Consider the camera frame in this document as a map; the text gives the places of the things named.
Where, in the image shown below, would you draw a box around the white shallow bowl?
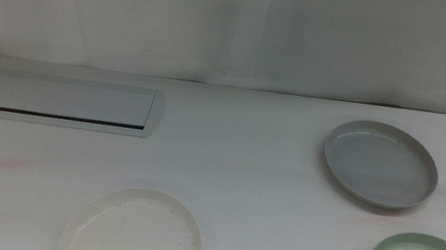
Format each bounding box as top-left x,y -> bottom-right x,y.
56,176 -> 211,250

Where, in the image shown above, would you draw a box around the white backdrop curtain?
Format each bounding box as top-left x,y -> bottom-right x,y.
0,0 -> 446,133

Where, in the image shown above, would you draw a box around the grey shallow bowl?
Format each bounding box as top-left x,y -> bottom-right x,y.
315,113 -> 446,217

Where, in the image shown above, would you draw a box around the silver table cable hatch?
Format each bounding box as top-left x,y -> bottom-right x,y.
0,64 -> 167,147

